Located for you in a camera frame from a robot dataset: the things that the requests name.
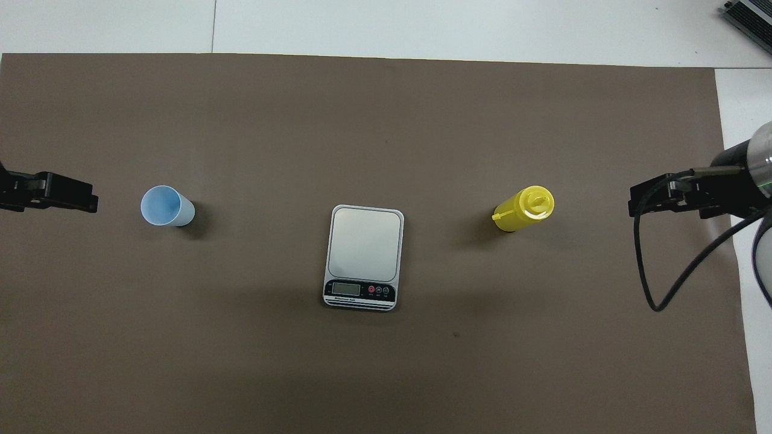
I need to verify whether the light blue plastic cup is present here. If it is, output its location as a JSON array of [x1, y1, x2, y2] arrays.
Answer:
[[141, 185, 195, 227]]

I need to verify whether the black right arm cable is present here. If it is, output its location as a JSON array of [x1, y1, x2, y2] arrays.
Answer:
[[633, 168, 772, 312]]

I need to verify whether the brown table mat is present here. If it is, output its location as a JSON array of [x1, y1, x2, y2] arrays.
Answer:
[[0, 53, 758, 434]]

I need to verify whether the silver digital kitchen scale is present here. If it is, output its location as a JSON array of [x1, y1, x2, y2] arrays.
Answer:
[[323, 204, 405, 312]]

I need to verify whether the yellow squeeze seasoning bottle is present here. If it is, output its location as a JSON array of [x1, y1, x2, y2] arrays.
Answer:
[[492, 186, 554, 233]]

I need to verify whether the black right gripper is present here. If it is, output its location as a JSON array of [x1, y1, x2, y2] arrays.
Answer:
[[628, 140, 762, 219]]

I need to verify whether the grey ribbed metal device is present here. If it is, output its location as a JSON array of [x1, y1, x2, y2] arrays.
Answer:
[[723, 0, 772, 56]]

